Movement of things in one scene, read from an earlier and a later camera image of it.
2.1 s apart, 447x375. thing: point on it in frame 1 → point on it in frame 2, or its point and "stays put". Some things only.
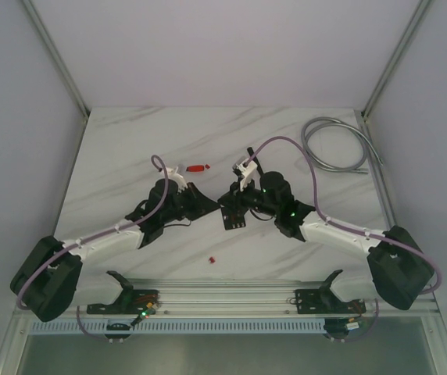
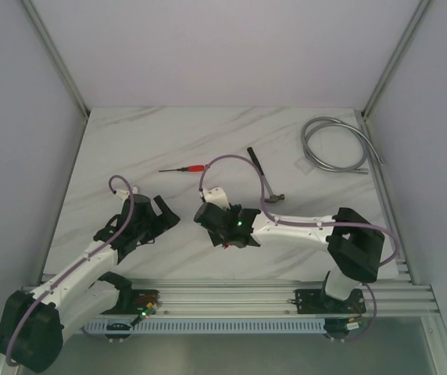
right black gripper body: [251, 198] → [217, 239]
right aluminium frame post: [396, 58] stays put
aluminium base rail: [247, 298] stays put
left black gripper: [191, 199] → [158, 215]
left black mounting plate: [143, 301] stays put
